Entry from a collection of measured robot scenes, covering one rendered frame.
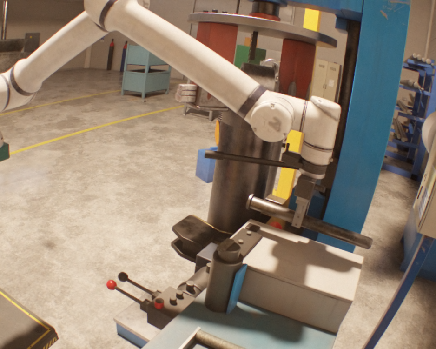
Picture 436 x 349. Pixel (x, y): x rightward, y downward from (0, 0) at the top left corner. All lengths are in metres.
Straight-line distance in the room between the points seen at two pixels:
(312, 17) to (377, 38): 2.76
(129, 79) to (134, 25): 8.64
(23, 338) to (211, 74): 1.55
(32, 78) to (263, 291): 1.04
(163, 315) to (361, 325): 1.97
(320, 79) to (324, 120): 10.60
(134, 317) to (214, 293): 1.30
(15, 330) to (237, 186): 1.36
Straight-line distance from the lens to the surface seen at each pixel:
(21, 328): 1.90
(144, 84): 9.14
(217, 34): 1.17
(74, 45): 1.13
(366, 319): 2.79
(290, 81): 1.38
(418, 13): 12.20
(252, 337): 0.89
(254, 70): 1.27
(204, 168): 4.35
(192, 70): 0.77
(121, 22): 0.86
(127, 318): 2.13
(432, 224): 1.45
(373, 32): 1.14
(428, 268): 3.58
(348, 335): 2.59
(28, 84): 1.30
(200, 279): 1.13
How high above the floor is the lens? 1.71
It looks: 22 degrees down
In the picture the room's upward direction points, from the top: 8 degrees clockwise
